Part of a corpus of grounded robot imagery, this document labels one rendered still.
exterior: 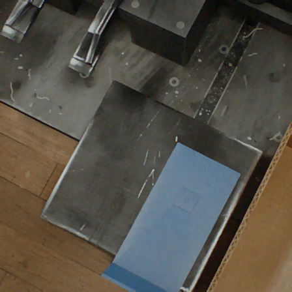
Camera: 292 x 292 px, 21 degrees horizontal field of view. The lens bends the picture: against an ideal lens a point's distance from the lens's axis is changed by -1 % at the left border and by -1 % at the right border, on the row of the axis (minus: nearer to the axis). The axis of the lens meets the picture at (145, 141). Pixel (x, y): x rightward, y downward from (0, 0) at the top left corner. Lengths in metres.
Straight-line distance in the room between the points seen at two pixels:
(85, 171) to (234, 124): 0.16
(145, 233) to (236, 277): 0.10
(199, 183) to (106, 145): 0.10
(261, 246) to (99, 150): 0.19
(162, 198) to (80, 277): 0.11
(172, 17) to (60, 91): 0.15
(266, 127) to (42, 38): 0.26
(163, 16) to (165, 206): 0.19
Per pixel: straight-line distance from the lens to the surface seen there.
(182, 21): 0.77
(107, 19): 0.77
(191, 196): 0.78
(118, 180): 0.79
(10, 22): 0.78
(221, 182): 0.79
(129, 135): 0.80
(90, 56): 0.76
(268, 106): 0.83
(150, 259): 0.77
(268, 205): 0.80
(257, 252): 0.80
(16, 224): 0.82
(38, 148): 0.83
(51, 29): 0.87
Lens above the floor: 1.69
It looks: 75 degrees down
